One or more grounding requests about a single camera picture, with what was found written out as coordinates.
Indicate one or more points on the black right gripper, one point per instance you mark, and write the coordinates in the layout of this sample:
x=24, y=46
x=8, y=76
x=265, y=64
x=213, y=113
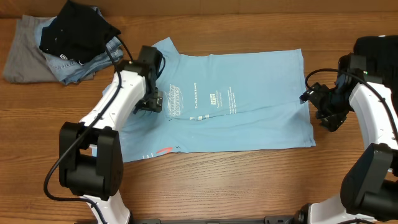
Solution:
x=323, y=104

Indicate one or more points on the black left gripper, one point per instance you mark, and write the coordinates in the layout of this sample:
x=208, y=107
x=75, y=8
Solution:
x=154, y=103

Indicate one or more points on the light blue printed t-shirt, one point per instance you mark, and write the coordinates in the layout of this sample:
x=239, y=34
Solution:
x=216, y=103

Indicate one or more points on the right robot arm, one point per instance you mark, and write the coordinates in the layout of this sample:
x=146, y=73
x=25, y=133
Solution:
x=366, y=196

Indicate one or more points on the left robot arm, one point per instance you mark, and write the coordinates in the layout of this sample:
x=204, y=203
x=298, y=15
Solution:
x=91, y=161

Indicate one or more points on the black garment at right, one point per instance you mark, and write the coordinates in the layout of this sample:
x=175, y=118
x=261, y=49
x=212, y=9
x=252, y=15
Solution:
x=381, y=54

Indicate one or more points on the folded blue denim jeans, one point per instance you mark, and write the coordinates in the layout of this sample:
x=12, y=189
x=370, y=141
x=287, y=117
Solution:
x=70, y=71

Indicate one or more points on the black folded garment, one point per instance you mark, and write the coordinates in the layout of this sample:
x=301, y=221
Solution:
x=78, y=33

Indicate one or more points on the grey folded garment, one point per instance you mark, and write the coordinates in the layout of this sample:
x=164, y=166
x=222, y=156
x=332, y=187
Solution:
x=25, y=62

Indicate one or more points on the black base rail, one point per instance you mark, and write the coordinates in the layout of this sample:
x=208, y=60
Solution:
x=266, y=220

